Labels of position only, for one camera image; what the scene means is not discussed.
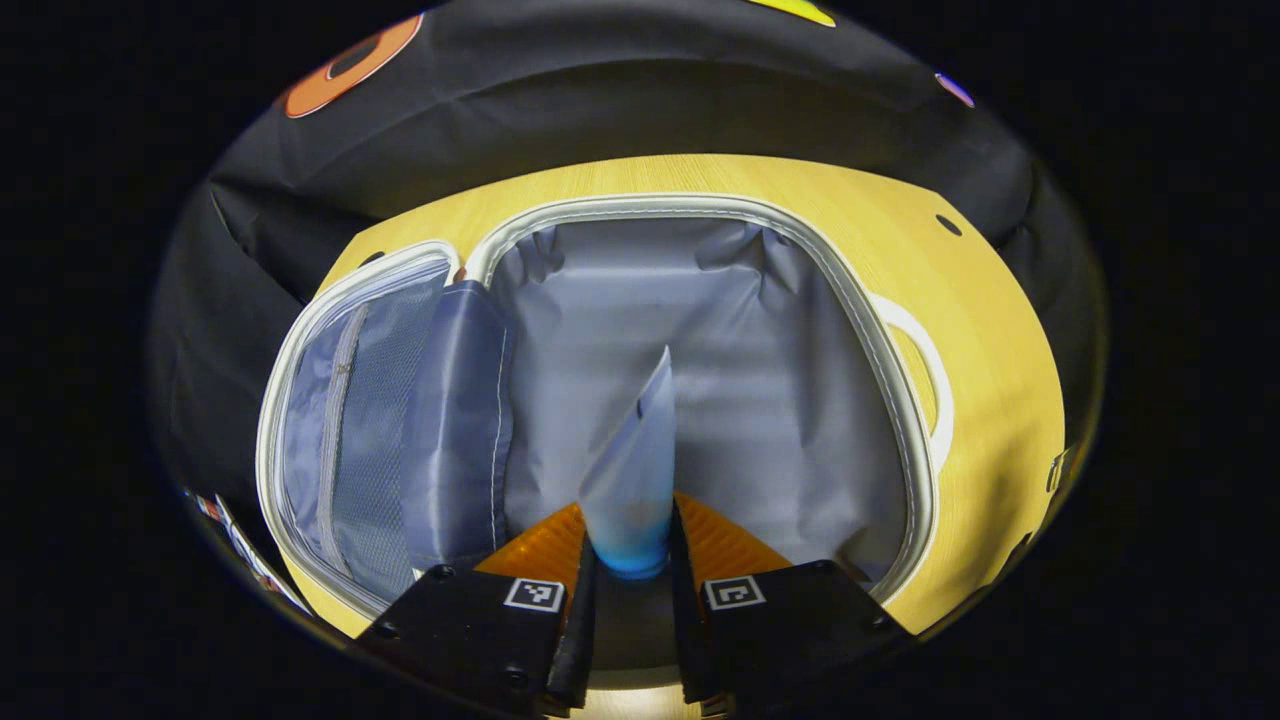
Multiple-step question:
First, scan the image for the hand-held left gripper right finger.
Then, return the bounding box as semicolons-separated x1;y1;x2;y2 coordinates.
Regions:
668;495;916;719

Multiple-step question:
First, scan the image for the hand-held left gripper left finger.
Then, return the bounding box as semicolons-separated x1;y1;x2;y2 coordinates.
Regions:
352;500;601;719

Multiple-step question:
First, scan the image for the blue skincare tube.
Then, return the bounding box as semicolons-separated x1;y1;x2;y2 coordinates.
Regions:
578;345;678;581

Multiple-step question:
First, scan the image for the white suitcase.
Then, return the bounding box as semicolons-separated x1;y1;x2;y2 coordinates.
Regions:
255;192;956;623

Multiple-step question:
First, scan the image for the colourful printed sheet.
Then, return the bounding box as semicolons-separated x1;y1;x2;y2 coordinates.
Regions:
185;488;313;616

